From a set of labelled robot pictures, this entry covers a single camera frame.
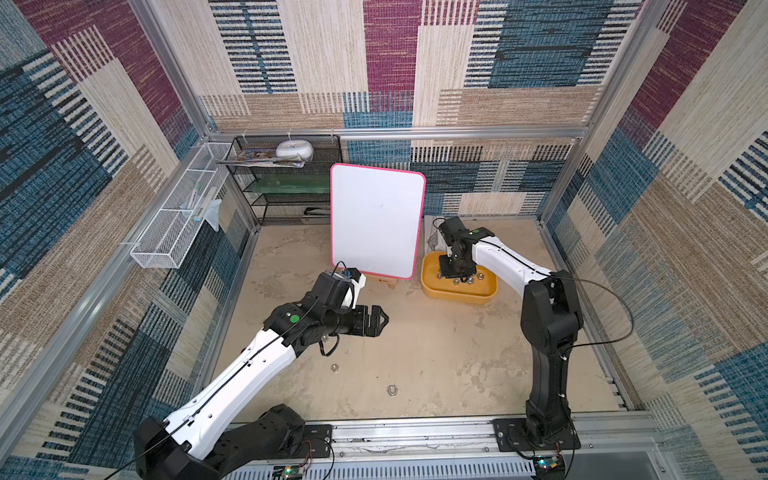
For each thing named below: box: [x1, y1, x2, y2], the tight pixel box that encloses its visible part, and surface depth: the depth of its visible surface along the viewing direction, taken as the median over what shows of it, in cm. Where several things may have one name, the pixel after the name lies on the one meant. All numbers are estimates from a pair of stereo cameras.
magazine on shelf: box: [216, 148, 306, 168], surface depth 87 cm
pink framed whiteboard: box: [330, 163, 427, 280], surface depth 90 cm
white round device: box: [275, 140, 314, 160], surface depth 91 cm
